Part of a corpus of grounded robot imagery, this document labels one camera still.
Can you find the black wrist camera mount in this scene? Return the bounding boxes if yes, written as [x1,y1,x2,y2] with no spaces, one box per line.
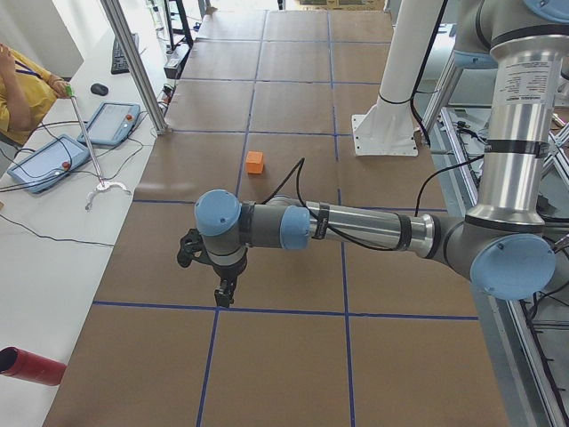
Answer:
[176,229,212,268]

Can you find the teach pendant tablet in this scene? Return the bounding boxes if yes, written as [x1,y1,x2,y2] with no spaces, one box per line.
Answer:
[7,134,90,194]
[86,101,140,148]

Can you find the aluminium frame post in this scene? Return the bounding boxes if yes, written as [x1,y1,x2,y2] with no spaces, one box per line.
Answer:
[100,0,168,135]

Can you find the orange foam block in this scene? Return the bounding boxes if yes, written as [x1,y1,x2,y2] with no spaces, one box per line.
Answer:
[245,150,264,174]

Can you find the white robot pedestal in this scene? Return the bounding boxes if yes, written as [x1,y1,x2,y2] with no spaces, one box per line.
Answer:
[352,0,446,157]

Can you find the black keyboard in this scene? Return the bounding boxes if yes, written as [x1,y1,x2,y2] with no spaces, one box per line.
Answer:
[110,37,130,75]

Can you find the far teach pendant tablet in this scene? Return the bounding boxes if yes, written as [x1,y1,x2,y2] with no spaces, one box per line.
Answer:
[86,101,140,148]

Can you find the red cylinder tube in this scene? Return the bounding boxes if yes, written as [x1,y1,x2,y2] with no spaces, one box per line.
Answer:
[1,347,67,386]

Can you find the white side desk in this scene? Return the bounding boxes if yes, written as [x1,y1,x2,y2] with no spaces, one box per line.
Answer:
[0,0,179,427]

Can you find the reacher grabber stick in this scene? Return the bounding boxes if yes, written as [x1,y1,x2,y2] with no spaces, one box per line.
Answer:
[65,85,132,211]

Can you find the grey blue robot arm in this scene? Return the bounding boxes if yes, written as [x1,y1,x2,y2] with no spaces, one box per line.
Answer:
[177,1,568,307]

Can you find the near teach pendant tablet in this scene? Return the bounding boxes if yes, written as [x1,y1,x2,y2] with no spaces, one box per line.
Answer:
[7,134,90,194]

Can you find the person in yellow shirt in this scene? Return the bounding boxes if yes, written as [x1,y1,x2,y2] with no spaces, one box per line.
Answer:
[1,44,69,146]

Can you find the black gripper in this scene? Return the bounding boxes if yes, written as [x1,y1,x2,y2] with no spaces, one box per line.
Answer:
[213,260,247,308]

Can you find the black computer mouse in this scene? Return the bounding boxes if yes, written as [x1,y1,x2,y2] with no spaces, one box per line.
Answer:
[90,83,108,96]

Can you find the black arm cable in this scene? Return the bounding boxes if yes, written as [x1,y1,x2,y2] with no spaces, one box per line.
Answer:
[261,156,488,251]

